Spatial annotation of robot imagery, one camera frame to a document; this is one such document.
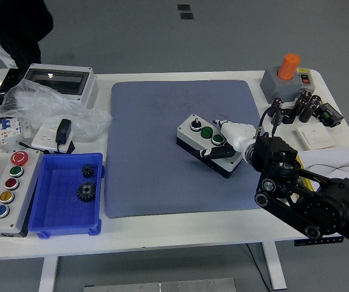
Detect white blue circuit breaker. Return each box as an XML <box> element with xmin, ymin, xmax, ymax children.
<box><xmin>0</xmin><ymin>115</ymin><xmax>33</xmax><ymax>153</ymax></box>

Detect orange cylinder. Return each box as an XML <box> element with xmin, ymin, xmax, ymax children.
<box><xmin>277</xmin><ymin>53</ymin><xmax>302</xmax><ymax>82</ymax></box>

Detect black table height controller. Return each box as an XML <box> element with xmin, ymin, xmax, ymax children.
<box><xmin>294</xmin><ymin>236</ymin><xmax>345</xmax><ymax>246</ymax></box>

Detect black plastic bracket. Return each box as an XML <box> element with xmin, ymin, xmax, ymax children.
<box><xmin>282</xmin><ymin>108</ymin><xmax>297</xmax><ymax>125</ymax></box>

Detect white wall socket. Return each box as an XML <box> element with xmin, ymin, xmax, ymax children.
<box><xmin>30</xmin><ymin>125</ymin><xmax>72</xmax><ymax>153</ymax></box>

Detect white wall switch panel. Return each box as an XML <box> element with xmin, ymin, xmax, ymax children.
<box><xmin>295</xmin><ymin>125</ymin><xmax>336</xmax><ymax>150</ymax></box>

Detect person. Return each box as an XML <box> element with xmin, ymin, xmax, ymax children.
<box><xmin>0</xmin><ymin>0</ymin><xmax>55</xmax><ymax>70</ymax></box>

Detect grey four-button control box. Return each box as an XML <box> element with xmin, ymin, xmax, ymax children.
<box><xmin>176</xmin><ymin>114</ymin><xmax>244</xmax><ymax>179</ymax></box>

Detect yellow black rocker switch box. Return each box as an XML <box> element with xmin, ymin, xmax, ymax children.
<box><xmin>295</xmin><ymin>67</ymin><xmax>317</xmax><ymax>94</ymax></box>

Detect grey square base block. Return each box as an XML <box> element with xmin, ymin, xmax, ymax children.
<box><xmin>259</xmin><ymin>65</ymin><xmax>305</xmax><ymax>103</ymax></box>

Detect clear plastic bag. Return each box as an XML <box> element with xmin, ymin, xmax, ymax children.
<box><xmin>0</xmin><ymin>79</ymin><xmax>113</xmax><ymax>144</ymax></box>

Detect black power adapter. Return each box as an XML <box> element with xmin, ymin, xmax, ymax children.
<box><xmin>55</xmin><ymin>118</ymin><xmax>72</xmax><ymax>146</ymax></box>

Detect small black gear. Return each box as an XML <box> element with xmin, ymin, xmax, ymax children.
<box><xmin>81</xmin><ymin>164</ymin><xmax>95</xmax><ymax>179</ymax></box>

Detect black adapter cord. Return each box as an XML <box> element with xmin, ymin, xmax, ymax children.
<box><xmin>16</xmin><ymin>140</ymin><xmax>75</xmax><ymax>155</ymax></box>

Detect yellow white product box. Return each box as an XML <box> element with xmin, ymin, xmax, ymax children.
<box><xmin>294</xmin><ymin>145</ymin><xmax>349</xmax><ymax>201</ymax></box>

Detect large black gear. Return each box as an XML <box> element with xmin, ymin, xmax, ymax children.
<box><xmin>76</xmin><ymin>181</ymin><xmax>98</xmax><ymax>202</ymax></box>

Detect grey five-button control box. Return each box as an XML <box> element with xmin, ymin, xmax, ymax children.
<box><xmin>0</xmin><ymin>148</ymin><xmax>43</xmax><ymax>238</ymax></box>

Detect blue-grey padded mat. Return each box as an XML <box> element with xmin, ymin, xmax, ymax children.
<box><xmin>103</xmin><ymin>79</ymin><xmax>274</xmax><ymax>219</ymax></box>

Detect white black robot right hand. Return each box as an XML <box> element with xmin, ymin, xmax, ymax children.
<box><xmin>192</xmin><ymin>118</ymin><xmax>257</xmax><ymax>160</ymax></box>

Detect white table leg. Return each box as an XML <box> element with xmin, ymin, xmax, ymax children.
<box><xmin>38</xmin><ymin>257</ymin><xmax>59</xmax><ymax>292</ymax></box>
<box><xmin>261</xmin><ymin>242</ymin><xmax>288</xmax><ymax>290</ymax></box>

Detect grey distribution box clear lid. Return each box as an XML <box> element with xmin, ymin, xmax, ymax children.
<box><xmin>21</xmin><ymin>63</ymin><xmax>99</xmax><ymax>111</ymax></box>

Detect blue plastic bin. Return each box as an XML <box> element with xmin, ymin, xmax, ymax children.
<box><xmin>27</xmin><ymin>151</ymin><xmax>106</xmax><ymax>240</ymax></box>

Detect black module green terminals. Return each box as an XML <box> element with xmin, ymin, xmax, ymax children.
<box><xmin>314</xmin><ymin>102</ymin><xmax>345</xmax><ymax>128</ymax></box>

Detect black cable under table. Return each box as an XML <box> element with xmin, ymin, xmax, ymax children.
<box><xmin>246</xmin><ymin>243</ymin><xmax>274</xmax><ymax>292</ymax></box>

